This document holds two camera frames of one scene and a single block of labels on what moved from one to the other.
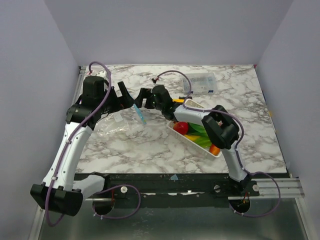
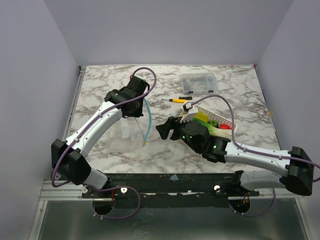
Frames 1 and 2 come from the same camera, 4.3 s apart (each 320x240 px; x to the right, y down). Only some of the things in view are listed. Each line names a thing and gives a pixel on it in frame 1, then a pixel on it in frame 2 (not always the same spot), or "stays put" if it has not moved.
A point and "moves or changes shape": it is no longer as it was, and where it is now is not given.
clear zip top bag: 128,122 moves or changes shape
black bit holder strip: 184,97 stays put
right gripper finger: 151,102 → 176,134
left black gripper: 127,100 → 139,112
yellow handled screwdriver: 178,100 stays put
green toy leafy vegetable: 198,130 moves or changes shape
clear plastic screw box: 201,83 stays put
